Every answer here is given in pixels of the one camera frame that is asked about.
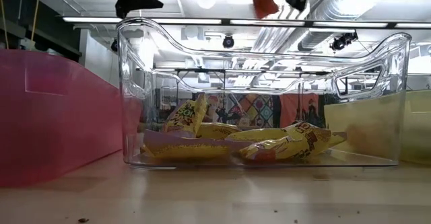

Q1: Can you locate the orange hanging cloth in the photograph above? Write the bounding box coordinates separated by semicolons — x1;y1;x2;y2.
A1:
279;94;319;128

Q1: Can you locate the yellow hanging cable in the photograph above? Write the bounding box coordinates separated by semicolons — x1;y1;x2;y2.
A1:
0;0;11;50
28;0;42;50

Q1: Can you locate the orange candy packet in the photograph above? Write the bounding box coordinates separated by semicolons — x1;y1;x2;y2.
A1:
248;0;281;20

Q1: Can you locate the red plastic bin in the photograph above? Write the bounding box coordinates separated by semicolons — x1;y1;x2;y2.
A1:
0;48;125;188

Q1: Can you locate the yellow plastic bin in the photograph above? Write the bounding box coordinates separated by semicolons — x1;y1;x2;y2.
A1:
325;89;431;166

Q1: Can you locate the colourful quilt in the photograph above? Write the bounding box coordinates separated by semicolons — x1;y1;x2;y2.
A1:
205;94;274;129

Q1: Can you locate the yellow candy packet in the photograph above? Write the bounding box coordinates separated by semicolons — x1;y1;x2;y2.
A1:
225;127;294;144
239;120;348;161
196;122;242;141
162;92;208;138
142;129;251;160

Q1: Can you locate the black dome camera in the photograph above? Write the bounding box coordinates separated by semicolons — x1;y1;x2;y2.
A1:
222;34;236;50

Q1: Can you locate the clear plastic bin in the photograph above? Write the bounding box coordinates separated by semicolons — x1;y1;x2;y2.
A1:
116;17;412;170

